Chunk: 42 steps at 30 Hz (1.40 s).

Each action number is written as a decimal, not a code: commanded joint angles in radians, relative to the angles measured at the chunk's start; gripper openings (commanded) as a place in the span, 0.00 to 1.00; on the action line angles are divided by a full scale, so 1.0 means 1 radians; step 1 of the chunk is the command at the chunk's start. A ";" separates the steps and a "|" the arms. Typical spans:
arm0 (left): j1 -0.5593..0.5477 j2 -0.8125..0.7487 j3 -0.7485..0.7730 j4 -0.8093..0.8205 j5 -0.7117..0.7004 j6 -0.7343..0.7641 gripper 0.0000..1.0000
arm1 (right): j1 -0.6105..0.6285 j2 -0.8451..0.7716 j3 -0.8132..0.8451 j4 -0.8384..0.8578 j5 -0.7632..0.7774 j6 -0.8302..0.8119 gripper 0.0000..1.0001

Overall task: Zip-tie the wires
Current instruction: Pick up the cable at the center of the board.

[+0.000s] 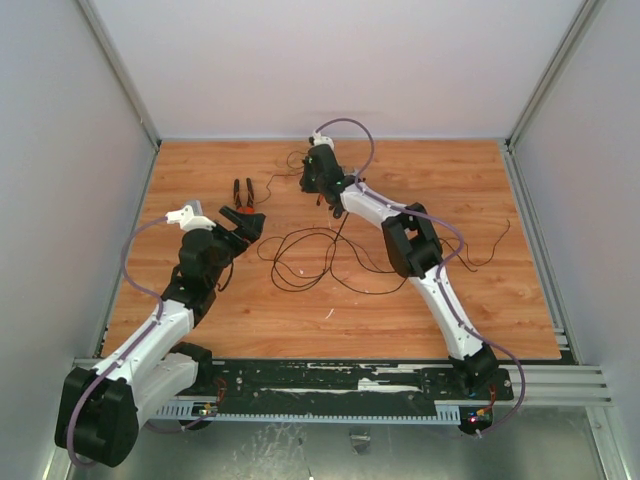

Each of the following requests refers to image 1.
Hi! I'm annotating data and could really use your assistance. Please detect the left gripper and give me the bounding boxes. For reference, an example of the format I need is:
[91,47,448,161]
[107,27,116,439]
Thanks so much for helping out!
[204,206,264,285]

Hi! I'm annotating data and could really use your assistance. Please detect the thin brown yellow wire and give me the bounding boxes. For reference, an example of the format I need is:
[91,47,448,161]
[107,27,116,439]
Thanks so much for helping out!
[255,145,314,206]

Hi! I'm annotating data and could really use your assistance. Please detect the black wire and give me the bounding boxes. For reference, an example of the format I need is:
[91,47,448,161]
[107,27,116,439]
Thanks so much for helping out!
[255,217,512,295]

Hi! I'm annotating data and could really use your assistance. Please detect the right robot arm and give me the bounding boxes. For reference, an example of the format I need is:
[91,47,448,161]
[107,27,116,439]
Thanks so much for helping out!
[300,143,498,398]

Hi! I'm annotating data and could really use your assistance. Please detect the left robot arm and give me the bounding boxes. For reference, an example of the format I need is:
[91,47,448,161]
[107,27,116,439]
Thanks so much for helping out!
[54,201,266,468]

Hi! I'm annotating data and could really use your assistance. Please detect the black zip tie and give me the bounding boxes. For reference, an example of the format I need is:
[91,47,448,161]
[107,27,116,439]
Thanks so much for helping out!
[334,212,349,243]

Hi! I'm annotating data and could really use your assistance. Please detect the orange black combination pliers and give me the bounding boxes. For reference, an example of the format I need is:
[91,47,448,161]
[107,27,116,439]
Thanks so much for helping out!
[231,177,257,216]

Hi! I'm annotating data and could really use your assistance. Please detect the black adjustable wrench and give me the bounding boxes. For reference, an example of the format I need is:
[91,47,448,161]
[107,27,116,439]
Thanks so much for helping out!
[329,203,345,219]

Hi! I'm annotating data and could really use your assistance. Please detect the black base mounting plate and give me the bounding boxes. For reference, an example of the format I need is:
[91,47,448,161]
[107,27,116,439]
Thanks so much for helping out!
[179,359,514,417]

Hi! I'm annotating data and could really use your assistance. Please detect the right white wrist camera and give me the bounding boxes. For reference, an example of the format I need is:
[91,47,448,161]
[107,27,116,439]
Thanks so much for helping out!
[309,131,335,149]

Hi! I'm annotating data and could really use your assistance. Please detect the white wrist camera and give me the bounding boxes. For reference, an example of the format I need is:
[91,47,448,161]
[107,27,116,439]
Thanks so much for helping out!
[165,200,217,232]
[309,131,335,149]

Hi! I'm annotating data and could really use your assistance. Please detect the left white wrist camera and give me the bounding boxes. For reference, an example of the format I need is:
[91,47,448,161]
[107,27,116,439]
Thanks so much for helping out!
[165,200,217,232]

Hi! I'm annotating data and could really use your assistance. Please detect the grey slotted cable duct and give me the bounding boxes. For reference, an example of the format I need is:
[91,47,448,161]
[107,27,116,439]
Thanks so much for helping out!
[150,392,461,425]

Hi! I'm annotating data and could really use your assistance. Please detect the left aluminium frame post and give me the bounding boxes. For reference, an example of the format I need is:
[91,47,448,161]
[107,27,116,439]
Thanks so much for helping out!
[75,0,162,152]

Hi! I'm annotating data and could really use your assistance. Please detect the aluminium frame post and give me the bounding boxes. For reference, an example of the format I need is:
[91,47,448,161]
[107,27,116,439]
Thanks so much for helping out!
[75,0,162,152]
[504,0,606,153]

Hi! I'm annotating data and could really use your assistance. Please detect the aluminium front rail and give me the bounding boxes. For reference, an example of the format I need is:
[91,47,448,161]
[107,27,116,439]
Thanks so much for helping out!
[63,357,614,407]

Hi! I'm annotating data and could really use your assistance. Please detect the right aluminium frame post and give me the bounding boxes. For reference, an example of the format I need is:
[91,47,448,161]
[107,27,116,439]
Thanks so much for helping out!
[504,0,606,153]

